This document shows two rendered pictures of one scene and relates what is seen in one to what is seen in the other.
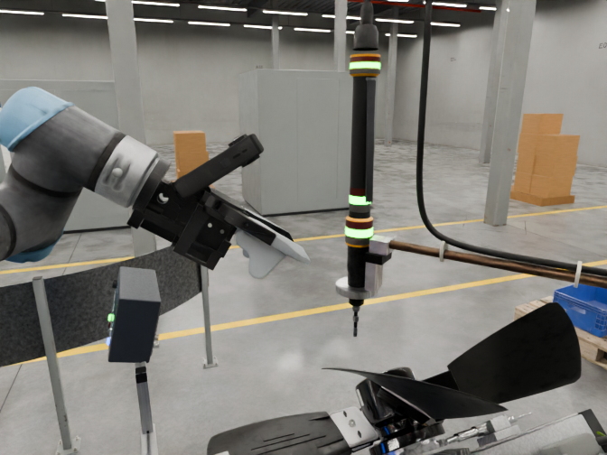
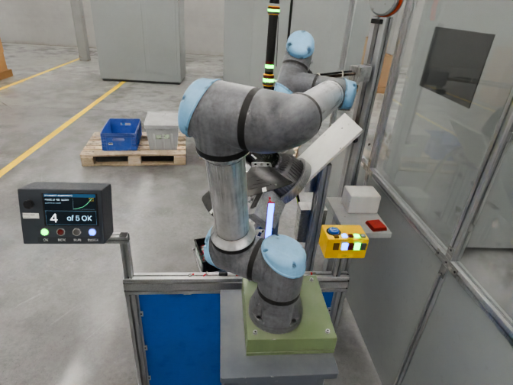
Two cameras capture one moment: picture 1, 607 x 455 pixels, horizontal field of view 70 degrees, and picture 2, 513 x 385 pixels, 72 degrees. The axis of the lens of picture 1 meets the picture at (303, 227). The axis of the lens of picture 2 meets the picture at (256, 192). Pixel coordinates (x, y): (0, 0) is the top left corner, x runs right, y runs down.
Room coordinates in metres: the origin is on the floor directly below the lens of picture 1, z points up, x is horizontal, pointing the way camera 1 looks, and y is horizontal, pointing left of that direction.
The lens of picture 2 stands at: (0.30, 1.33, 1.83)
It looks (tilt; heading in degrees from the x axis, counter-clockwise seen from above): 28 degrees down; 285
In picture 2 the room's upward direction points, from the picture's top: 4 degrees clockwise
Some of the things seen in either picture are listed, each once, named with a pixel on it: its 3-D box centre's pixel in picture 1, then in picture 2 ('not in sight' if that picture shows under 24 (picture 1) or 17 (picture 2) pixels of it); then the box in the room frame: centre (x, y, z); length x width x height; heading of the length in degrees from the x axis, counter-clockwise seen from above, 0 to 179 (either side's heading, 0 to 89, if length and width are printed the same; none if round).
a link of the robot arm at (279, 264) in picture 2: not in sight; (279, 265); (0.41, 0.61, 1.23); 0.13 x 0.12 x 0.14; 173
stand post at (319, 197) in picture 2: not in sight; (309, 253); (0.40, -0.34, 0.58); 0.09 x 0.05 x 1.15; 112
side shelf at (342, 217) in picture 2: not in sight; (356, 215); (0.19, -0.40, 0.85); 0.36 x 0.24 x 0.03; 112
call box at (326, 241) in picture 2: not in sight; (342, 242); (0.25, 0.14, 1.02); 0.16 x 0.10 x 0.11; 22
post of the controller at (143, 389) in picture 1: (144, 400); (126, 256); (1.02, 0.44, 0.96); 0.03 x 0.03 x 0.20; 22
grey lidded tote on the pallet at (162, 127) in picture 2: not in sight; (163, 130); (2.59, -2.51, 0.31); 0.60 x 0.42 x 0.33; 117
